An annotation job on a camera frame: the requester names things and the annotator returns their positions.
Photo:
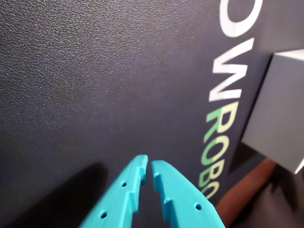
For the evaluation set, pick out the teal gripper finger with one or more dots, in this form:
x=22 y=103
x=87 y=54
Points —
x=184 y=202
x=118 y=199

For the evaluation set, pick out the white open paper box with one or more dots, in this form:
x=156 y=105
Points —
x=278 y=114

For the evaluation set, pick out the dark mat with WOWROBO print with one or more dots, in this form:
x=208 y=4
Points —
x=71 y=71

